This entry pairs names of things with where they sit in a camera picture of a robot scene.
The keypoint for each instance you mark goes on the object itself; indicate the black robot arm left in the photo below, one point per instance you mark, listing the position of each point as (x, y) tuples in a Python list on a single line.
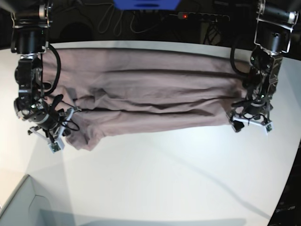
[(275, 21)]

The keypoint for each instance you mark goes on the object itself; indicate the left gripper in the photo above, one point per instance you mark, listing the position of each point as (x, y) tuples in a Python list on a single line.
[(257, 112)]

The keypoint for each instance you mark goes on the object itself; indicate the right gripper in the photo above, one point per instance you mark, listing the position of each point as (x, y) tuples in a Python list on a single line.
[(51, 124)]

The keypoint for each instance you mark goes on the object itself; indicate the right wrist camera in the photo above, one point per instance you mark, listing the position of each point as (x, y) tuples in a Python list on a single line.
[(56, 146)]

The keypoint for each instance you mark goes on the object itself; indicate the black power strip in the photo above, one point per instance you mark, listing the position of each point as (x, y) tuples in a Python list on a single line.
[(203, 17)]

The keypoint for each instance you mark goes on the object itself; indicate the pink t-shirt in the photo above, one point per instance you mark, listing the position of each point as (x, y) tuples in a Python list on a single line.
[(127, 91)]

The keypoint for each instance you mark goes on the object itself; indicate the blue box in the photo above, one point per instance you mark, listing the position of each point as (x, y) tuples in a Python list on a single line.
[(146, 4)]

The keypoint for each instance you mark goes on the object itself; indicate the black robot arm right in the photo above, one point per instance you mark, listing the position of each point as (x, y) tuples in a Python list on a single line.
[(30, 41)]

